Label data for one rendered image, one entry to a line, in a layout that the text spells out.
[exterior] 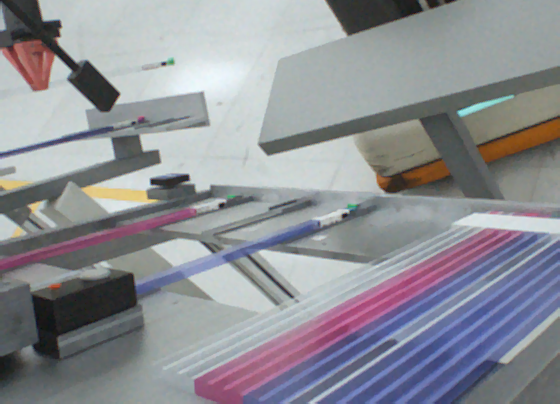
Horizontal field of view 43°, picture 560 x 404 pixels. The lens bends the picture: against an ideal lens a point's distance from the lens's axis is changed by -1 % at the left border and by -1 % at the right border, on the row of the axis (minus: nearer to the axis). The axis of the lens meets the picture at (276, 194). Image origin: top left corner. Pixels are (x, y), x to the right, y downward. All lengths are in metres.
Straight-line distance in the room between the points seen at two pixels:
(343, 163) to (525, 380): 1.72
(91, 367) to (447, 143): 1.05
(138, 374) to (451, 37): 0.96
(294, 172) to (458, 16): 1.00
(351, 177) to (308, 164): 0.18
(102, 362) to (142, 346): 0.04
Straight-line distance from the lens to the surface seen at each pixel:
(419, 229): 0.83
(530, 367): 0.45
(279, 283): 1.33
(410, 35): 1.37
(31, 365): 0.55
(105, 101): 0.63
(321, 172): 2.14
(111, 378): 0.50
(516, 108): 1.71
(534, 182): 1.82
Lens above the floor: 1.40
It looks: 40 degrees down
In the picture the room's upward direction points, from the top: 42 degrees counter-clockwise
